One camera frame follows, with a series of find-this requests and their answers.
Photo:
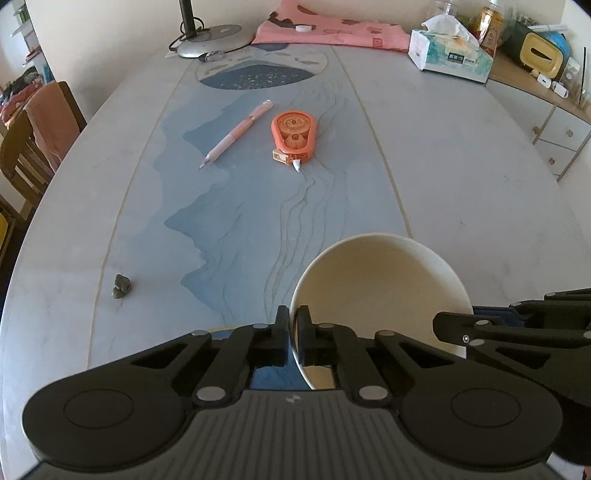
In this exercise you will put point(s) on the small white gadget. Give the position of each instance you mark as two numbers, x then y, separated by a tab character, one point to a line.
543	81
561	89

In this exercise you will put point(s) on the clear plastic box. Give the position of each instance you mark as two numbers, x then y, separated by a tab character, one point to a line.
572	71

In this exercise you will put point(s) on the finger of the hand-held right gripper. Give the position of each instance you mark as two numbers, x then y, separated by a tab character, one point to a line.
461	325
554	309

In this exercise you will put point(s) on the white marker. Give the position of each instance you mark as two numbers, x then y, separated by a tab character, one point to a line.
549	28

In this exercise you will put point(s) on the orange correction tape dispenser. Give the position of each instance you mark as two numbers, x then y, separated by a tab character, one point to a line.
294	134

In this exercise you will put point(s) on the pink printed cloth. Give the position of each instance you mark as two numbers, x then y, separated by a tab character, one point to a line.
332	23

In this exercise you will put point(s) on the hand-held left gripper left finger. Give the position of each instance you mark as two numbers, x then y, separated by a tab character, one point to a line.
281	334

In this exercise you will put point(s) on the amber bottle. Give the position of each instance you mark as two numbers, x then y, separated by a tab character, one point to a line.
488	25

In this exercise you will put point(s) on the white drawer cabinet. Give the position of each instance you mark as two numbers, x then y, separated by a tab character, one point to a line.
554	124

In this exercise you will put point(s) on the pink towel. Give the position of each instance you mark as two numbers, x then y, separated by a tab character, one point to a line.
51	124

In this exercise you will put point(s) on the yellow tissue holder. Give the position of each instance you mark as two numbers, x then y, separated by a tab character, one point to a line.
542	55

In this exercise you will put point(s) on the grey desk lamp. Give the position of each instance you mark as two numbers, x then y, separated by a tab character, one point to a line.
212	39

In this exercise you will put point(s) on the large glass jar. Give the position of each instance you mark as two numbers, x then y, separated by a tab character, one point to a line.
447	7

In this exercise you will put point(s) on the small white cap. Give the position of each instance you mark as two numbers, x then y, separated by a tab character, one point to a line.
303	28

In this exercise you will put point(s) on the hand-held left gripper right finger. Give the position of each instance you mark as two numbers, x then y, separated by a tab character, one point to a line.
304	337

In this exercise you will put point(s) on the cream bowl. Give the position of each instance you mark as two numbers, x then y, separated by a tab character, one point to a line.
383	286

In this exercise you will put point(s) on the pink pen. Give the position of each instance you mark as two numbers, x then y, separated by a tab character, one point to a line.
235	134

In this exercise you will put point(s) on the wooden chair with towel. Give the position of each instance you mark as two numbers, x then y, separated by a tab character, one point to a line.
23	157

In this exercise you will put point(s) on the small grey lump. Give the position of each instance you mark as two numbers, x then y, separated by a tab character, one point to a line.
121	286

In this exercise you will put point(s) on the tissue box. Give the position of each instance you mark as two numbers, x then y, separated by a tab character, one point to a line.
452	57

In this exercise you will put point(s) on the blue globe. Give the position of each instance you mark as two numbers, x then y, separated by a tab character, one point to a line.
564	42

